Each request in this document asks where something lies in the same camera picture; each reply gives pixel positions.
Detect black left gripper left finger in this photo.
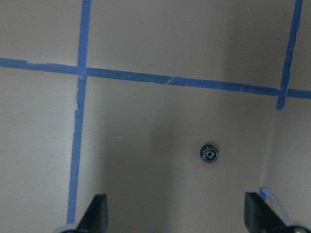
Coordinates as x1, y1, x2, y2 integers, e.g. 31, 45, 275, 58
76, 194, 108, 233

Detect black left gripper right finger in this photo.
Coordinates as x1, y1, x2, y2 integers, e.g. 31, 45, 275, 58
244, 192, 287, 233

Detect black bearing gear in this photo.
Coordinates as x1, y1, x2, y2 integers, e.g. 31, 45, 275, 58
199, 144, 219, 164

